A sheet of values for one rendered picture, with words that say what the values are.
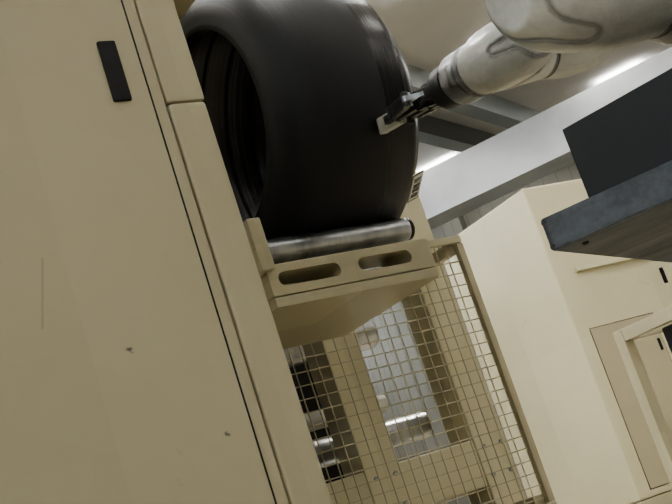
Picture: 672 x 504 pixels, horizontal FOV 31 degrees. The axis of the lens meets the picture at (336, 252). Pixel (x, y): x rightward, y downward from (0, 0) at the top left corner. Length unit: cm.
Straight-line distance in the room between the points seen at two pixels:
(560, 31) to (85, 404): 69
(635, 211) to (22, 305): 66
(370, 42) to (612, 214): 99
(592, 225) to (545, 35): 23
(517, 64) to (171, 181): 72
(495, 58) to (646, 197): 59
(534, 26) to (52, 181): 58
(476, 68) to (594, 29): 49
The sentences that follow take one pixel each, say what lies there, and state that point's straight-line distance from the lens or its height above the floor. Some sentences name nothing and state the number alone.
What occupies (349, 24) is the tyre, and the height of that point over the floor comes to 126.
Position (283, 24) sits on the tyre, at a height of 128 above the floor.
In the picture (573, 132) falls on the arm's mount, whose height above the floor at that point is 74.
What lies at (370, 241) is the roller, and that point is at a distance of 225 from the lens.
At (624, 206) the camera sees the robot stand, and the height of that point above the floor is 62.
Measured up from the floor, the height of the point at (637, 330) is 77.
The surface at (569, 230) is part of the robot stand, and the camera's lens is 140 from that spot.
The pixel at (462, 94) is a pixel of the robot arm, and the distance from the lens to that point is 199.
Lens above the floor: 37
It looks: 13 degrees up
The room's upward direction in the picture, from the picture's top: 19 degrees counter-clockwise
